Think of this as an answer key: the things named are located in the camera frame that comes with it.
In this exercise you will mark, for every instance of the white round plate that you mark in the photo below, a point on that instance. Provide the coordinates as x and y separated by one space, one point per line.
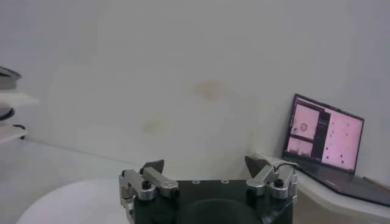
76 204

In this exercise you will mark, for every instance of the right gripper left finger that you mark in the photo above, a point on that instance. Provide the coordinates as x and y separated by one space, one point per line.
158 179

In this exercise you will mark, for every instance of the black laptop showing camera images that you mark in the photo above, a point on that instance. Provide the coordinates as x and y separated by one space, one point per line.
341 137

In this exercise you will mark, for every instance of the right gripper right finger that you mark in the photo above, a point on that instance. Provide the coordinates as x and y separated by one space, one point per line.
262 178

